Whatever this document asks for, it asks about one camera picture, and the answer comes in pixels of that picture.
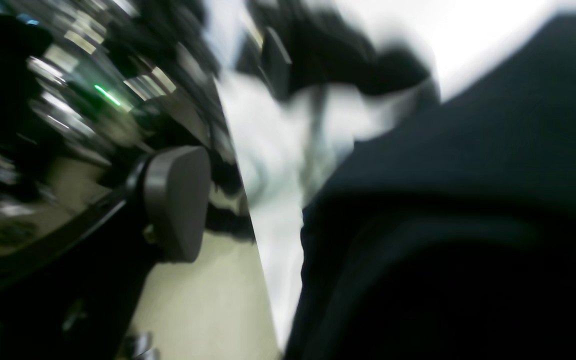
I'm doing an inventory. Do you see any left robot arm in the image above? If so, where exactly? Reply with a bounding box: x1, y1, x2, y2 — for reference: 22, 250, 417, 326
235, 0, 440, 107

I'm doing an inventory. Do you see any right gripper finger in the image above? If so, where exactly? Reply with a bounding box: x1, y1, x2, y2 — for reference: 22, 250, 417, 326
0, 146, 211, 360

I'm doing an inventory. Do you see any black graphic T-shirt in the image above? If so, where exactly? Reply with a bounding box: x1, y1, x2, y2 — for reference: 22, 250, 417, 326
284, 14, 576, 360

